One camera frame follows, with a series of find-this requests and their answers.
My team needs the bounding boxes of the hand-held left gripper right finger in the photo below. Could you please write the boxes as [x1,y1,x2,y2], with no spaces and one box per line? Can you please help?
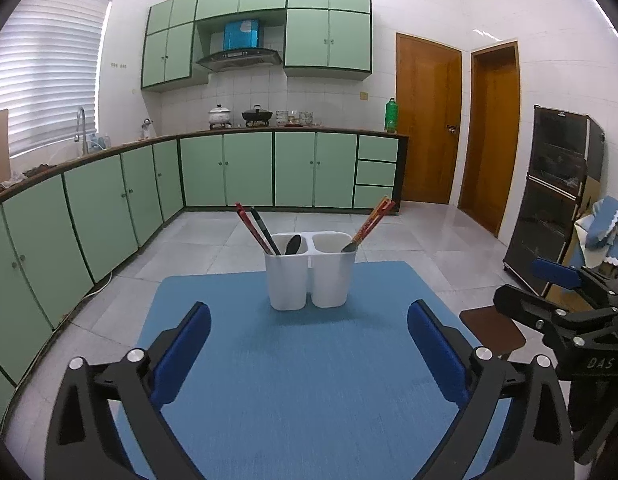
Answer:
[408,300,574,480]

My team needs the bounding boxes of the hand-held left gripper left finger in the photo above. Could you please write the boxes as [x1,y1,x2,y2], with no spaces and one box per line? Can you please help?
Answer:
[44,301,212,480]

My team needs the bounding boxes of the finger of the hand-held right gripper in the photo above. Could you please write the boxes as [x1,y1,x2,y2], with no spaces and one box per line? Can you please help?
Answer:
[532,257,618,306]
[493,284,618,356]

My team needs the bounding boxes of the white two-compartment utensil holder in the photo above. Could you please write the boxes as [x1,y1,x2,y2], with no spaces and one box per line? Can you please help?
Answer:
[265,231,357,311]

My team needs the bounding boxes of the red-tipped patterned wooden chopstick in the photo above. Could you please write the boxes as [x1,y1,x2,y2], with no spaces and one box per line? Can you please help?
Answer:
[239,205,274,256]
[235,202,268,255]

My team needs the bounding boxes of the black chopstick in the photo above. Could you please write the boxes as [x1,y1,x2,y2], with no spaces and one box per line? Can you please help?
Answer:
[250,207,280,256]
[253,208,282,256]

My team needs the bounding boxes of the brown wooden stool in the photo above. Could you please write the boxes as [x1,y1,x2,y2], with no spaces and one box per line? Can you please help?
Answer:
[459,306,527,361]

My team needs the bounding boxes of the black glass-door cabinet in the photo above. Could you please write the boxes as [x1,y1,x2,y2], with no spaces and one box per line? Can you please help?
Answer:
[503,105,606,297]

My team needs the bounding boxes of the blue cloth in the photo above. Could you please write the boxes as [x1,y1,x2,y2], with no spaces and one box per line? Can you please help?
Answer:
[576,195,618,266]

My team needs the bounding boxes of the cardboard box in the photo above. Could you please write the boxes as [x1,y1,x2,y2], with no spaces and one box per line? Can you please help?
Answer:
[559,175,618,301]

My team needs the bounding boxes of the blue table mat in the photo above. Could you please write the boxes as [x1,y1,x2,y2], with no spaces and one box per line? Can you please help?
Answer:
[114,260,520,480]

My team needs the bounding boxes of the brown wooden door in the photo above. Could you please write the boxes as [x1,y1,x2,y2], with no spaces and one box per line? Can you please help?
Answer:
[395,32,463,206]
[458,40,521,238]

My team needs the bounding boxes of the green lower kitchen cabinets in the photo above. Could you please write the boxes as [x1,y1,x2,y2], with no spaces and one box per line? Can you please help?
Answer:
[0,129,410,418]

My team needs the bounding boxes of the green kitchen cabinets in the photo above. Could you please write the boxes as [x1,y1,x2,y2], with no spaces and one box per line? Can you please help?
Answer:
[0,129,410,418]
[140,0,374,93]

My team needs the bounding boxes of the white cooking pot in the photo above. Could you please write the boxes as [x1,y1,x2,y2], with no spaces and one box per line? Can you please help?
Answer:
[208,103,234,128]

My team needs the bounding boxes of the black wok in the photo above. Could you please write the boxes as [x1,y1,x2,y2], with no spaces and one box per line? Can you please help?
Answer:
[241,105,274,127]

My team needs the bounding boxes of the metal sink faucet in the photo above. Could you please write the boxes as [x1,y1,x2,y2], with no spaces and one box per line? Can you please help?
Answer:
[74,106,90,155]

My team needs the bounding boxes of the cluster of glass jars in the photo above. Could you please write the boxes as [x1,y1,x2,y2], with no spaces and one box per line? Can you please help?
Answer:
[275,109,324,127]

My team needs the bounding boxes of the range hood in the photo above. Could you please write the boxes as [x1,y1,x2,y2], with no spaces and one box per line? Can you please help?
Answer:
[195,19,283,73]

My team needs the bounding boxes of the white window blinds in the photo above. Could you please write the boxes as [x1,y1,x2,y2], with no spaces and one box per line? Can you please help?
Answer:
[0,0,113,158]

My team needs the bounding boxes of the green upper kitchen cabinets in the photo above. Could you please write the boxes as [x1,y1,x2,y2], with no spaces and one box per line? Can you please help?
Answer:
[140,0,374,93]

